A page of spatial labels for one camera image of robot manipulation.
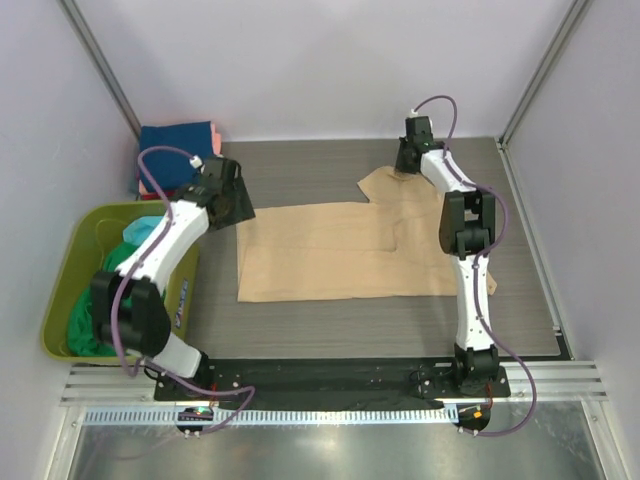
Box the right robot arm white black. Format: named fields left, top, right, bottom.
left=395, top=112, right=500, bottom=396

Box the aluminium corner post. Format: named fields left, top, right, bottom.
left=497, top=0, right=593, bottom=148
left=57, top=0, right=141, bottom=138

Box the white slotted cable duct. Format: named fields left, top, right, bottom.
left=82, top=405, right=458, bottom=427

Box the folded red t shirt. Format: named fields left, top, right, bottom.
left=131, top=172, right=160, bottom=200

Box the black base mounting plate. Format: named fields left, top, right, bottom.
left=145, top=357, right=511, bottom=430

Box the aluminium frame rail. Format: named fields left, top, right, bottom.
left=60, top=361, right=608, bottom=406

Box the green t shirt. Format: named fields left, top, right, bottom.
left=66, top=241, right=137, bottom=357

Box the right aluminium corner post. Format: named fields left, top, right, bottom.
left=497, top=0, right=593, bottom=148

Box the folded salmon pink t shirt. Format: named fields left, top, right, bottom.
left=135, top=123, right=224, bottom=196

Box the olive green plastic bin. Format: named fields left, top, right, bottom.
left=41, top=201, right=200, bottom=365

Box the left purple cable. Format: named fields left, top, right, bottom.
left=112, top=145, right=256, bottom=435

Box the left aluminium corner post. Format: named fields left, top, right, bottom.
left=57, top=0, right=141, bottom=138

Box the beige t shirt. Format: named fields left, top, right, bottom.
left=235, top=164, right=499, bottom=304

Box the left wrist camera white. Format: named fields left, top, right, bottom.
left=189, top=155, right=204, bottom=171

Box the light blue t shirt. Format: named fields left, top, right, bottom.
left=122, top=216, right=163, bottom=247

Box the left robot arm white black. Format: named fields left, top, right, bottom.
left=90, top=155, right=255, bottom=400

